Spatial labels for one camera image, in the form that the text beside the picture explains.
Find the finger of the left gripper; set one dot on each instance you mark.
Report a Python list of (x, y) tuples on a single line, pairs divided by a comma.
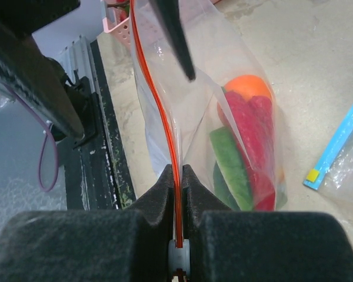
[(167, 14)]

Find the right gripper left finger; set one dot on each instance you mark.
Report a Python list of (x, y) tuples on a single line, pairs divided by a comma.
[(96, 245)]

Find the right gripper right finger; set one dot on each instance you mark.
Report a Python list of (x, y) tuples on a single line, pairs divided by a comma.
[(261, 246)]

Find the pink plastic basket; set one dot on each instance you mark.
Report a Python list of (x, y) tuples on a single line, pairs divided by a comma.
[(115, 23)]

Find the orange fake orange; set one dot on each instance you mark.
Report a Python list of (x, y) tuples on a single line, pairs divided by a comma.
[(248, 86)]

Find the zip bag with orange watermelon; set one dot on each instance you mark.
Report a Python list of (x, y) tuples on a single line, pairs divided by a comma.
[(230, 143)]

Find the zip bag with fake fruit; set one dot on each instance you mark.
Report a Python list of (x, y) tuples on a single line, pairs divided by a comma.
[(332, 175)]

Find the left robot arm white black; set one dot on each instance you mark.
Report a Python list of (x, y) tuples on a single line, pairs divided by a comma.
[(25, 70)]

